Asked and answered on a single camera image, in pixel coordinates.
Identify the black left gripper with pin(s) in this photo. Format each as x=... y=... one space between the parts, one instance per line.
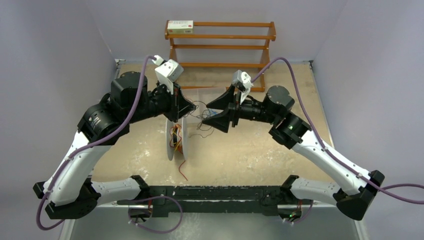
x=179 y=105

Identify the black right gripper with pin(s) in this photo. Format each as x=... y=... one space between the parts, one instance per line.
x=232 y=111

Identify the white plastic cable spool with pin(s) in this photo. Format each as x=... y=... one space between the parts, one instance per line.
x=176 y=138

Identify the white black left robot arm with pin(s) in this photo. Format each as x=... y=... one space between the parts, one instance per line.
x=70 y=193

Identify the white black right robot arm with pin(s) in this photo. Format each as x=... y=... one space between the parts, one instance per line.
x=352 y=189

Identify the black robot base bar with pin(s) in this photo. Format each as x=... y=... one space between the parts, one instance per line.
x=268 y=200

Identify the clear plastic divided tray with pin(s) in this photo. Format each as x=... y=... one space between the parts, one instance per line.
x=200 y=97

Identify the orange wooden shelf rack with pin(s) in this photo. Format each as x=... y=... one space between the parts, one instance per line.
x=237 y=45

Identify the white cardboard box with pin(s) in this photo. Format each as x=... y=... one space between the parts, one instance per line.
x=180 y=26

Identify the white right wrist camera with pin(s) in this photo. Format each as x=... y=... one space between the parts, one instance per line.
x=242 y=81

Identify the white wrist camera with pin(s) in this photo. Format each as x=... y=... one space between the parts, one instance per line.
x=242 y=81
x=167 y=72

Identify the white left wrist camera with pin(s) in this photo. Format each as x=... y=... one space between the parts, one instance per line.
x=167 y=72

